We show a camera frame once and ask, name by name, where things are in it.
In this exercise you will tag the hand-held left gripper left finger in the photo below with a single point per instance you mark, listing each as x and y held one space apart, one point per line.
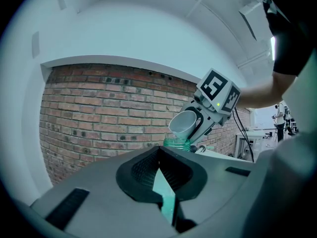
104 182

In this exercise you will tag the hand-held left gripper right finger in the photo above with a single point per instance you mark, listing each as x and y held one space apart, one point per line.
218 182

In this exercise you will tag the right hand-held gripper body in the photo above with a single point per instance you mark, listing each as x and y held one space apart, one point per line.
215 86

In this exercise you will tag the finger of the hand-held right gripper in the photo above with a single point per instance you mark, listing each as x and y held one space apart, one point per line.
192 107
203 126

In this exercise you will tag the grey plastic cup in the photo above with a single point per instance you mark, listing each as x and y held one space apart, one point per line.
183 123

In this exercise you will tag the green transparent container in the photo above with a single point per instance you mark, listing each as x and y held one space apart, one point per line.
177 144

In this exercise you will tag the person's right forearm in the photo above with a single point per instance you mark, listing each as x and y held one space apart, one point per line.
262 93

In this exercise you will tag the white table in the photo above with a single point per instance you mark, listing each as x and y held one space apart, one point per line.
250 140

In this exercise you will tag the person's black shirt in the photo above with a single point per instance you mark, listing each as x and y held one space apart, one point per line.
287 33

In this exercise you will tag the white wall plate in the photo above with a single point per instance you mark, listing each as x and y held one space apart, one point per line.
35 45

